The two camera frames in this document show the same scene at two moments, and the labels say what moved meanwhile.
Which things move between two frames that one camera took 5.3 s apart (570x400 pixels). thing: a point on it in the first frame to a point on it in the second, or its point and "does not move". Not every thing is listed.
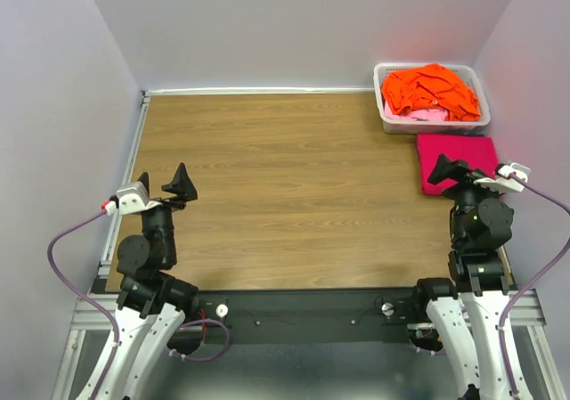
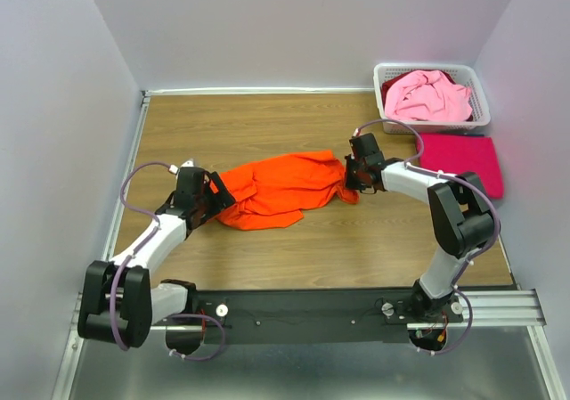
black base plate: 310,316 does not move
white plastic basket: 405,126 does not move
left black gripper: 181,185 to 222,199
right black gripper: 459,170 to 348,182
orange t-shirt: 430,86 to 277,191
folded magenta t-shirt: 478,151 does not move
